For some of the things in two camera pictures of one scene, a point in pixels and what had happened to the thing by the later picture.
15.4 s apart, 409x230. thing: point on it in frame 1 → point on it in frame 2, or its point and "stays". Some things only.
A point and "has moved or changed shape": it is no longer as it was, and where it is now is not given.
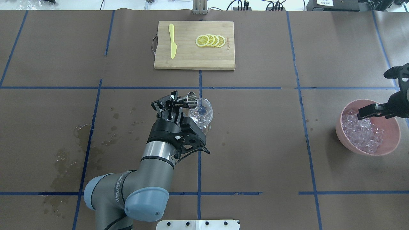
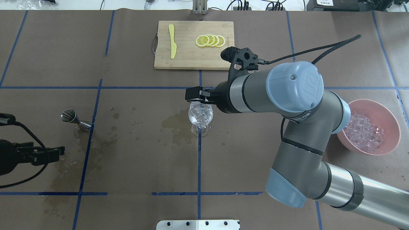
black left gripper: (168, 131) → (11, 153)
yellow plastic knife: (173, 45) stays
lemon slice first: (202, 40) stays
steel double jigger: (191, 98) has moved or changed shape
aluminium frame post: (199, 7) stays
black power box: (332, 5) stays
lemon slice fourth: (221, 41) stays
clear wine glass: (203, 114) stays
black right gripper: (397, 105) → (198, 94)
